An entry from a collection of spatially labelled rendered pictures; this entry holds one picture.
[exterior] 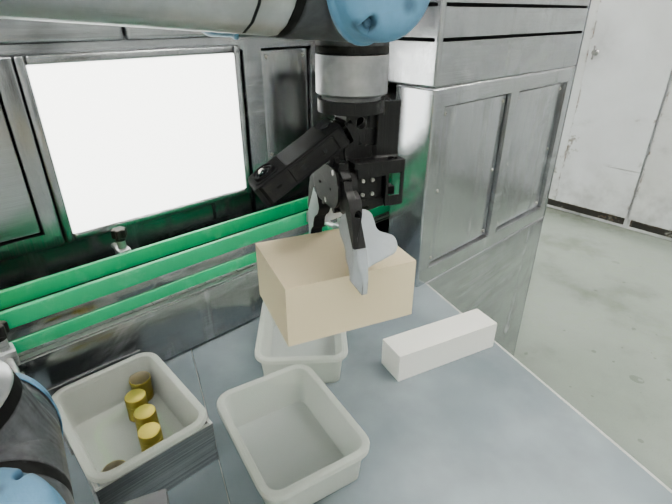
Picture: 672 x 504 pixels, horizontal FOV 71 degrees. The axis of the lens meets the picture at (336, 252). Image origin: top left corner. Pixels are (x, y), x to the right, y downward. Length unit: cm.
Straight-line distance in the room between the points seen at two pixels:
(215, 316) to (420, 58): 70
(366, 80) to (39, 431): 44
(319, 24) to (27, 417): 40
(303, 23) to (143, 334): 76
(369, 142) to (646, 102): 331
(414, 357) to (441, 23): 66
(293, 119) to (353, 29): 99
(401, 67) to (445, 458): 79
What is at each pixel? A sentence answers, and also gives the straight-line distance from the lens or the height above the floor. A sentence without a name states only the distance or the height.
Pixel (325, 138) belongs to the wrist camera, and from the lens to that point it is 50.
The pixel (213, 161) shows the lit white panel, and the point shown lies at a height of 108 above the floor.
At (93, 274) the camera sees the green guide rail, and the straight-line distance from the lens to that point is 99.
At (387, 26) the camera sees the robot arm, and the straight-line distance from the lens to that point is 30.
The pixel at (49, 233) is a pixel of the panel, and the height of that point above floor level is 101.
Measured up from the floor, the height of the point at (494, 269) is 65.
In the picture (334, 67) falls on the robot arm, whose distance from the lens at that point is 48.
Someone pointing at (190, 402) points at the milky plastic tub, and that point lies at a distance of 80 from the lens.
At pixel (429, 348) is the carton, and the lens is 94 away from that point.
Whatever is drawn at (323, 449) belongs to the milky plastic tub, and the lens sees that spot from 82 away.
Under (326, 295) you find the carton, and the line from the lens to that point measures 52.
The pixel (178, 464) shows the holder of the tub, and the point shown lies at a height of 79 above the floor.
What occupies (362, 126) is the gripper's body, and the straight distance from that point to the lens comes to 52.
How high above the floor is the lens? 138
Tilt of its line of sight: 27 degrees down
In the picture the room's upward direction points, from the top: straight up
